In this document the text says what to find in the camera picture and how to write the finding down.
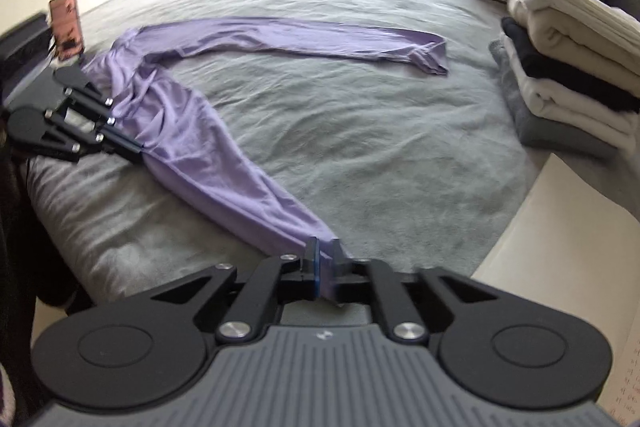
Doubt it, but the white paper sheet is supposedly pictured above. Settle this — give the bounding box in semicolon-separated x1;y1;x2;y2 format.
470;154;640;427

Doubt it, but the folded black garment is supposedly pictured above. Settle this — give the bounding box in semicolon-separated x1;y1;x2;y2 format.
501;17;640;112

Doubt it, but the folded white ribbed garment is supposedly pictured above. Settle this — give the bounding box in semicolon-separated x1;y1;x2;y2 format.
506;0;640;60

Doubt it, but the purple sweater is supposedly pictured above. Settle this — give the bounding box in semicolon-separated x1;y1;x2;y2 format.
82;17;449;303

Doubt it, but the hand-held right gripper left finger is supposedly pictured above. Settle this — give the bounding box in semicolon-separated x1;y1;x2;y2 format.
135;237;321;343

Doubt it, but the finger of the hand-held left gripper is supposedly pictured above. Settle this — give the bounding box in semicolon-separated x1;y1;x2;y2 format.
62;81;118;128
42;107;148;166

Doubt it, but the folded beige garment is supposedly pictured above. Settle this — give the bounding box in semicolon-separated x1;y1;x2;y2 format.
507;2;640;80

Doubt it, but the smartphone with lit screen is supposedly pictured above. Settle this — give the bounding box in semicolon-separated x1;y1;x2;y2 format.
48;0;85;60

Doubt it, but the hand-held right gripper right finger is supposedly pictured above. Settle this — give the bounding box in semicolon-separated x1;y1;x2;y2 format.
330;239;506;343

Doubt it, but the folded grey garment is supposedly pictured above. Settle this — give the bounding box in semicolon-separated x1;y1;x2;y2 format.
489;38;618;160

